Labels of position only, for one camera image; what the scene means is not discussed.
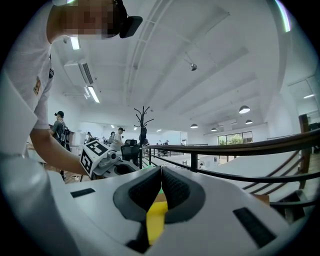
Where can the black coat rack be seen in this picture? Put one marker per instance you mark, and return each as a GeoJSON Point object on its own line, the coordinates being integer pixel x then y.
{"type": "Point", "coordinates": [143, 130]}

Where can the person's white shirt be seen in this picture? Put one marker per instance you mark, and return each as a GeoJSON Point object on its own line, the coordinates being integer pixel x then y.
{"type": "Point", "coordinates": [27, 62]}

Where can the yellow object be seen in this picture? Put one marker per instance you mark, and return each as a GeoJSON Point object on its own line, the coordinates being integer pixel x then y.
{"type": "Point", "coordinates": [156, 222]}

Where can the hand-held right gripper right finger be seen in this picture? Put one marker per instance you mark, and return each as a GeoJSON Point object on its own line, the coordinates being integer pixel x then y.
{"type": "Point", "coordinates": [212, 225]}

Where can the metal ceiling spotlight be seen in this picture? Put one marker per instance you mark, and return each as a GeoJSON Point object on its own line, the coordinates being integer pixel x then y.
{"type": "Point", "coordinates": [194, 67]}

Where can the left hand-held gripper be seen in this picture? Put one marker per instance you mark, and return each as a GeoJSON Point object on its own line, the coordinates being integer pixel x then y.
{"type": "Point", "coordinates": [96, 155]}

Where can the black mesh office chair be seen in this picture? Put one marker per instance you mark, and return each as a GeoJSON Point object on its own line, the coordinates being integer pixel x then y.
{"type": "Point", "coordinates": [130, 152]}

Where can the person's left forearm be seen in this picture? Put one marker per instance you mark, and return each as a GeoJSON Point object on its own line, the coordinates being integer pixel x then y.
{"type": "Point", "coordinates": [57, 155]}

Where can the black head camera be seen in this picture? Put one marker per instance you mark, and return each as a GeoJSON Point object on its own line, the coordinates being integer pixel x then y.
{"type": "Point", "coordinates": [130, 25]}

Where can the large dome pendant lamp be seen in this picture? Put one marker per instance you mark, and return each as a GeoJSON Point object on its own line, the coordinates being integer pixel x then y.
{"type": "Point", "coordinates": [244, 110]}

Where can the ceiling tube light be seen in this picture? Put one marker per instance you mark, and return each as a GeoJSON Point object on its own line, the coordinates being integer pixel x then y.
{"type": "Point", "coordinates": [93, 94]}
{"type": "Point", "coordinates": [74, 43]}

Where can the brown wooden post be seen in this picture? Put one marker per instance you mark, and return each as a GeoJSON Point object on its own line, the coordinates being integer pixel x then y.
{"type": "Point", "coordinates": [303, 150]}

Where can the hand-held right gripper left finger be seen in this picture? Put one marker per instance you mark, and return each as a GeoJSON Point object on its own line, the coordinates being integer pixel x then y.
{"type": "Point", "coordinates": [100, 212]}

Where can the window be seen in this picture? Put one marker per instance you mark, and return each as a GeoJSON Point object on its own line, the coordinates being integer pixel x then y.
{"type": "Point", "coordinates": [235, 138]}

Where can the black metal railing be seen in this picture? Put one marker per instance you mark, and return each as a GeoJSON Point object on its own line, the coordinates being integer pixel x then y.
{"type": "Point", "coordinates": [250, 147]}

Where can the ceiling air conditioner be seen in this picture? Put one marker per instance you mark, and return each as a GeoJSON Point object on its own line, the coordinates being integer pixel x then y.
{"type": "Point", "coordinates": [80, 72]}

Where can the person's head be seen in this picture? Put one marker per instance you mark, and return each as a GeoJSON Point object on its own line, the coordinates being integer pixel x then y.
{"type": "Point", "coordinates": [82, 17]}

